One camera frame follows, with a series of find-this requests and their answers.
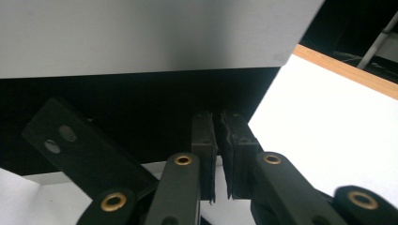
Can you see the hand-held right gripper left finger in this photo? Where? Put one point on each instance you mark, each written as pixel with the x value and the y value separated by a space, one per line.
pixel 204 150

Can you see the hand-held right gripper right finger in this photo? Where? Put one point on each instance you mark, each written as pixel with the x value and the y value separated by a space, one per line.
pixel 241 156

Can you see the black glossy board with bracket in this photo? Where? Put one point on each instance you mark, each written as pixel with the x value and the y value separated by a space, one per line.
pixel 140 103

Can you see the white metal stand pole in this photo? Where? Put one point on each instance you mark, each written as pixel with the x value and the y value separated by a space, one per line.
pixel 375 43

